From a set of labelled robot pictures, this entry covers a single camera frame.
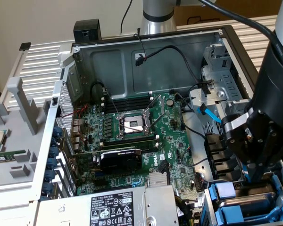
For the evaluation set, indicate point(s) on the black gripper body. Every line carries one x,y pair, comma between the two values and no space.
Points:
271,94

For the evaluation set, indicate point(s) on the hard disk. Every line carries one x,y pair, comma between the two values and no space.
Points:
222,190

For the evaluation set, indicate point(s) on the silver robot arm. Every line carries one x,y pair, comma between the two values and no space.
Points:
155,23

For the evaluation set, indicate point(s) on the blue disk carrier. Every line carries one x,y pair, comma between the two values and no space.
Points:
228,213

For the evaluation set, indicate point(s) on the metal disk bay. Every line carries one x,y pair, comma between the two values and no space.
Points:
213,219

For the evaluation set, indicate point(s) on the metal optical drive cage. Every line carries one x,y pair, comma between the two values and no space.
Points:
226,80

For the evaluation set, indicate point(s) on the green motherboard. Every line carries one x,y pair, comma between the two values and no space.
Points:
169,141

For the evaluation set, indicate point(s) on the brown cardboard box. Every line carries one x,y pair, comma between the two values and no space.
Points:
226,14

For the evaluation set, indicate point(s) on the silver chipset heatsink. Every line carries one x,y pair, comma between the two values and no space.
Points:
155,180

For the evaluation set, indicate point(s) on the round coin battery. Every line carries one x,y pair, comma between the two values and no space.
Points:
170,102

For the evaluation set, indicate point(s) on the metal socket cover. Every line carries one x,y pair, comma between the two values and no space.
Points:
161,103

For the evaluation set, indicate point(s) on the black RAM slot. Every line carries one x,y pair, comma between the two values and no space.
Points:
146,147
129,140
129,107
129,100

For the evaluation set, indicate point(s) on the CPU socket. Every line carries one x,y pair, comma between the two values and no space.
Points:
132,124

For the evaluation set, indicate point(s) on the black graphics card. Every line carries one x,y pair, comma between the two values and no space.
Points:
122,162

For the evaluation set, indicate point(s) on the grey power supply unit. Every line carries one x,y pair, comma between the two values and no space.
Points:
108,209

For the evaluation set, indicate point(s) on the metal locking lever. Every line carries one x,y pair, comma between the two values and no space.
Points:
111,102

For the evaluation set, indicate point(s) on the open grey PC case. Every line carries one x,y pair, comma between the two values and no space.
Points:
103,61

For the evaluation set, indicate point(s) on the blue expansion slot clip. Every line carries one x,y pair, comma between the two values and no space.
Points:
52,163
47,188
53,152
55,142
57,131
50,175

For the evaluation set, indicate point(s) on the grey parts rack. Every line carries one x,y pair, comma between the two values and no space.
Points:
21,141

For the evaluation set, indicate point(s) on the green RAM stick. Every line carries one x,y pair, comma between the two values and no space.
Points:
7,155

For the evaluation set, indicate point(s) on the small black table clip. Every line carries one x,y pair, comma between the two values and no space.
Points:
25,46

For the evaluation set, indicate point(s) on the black box on bracket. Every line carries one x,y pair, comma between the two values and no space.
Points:
87,28

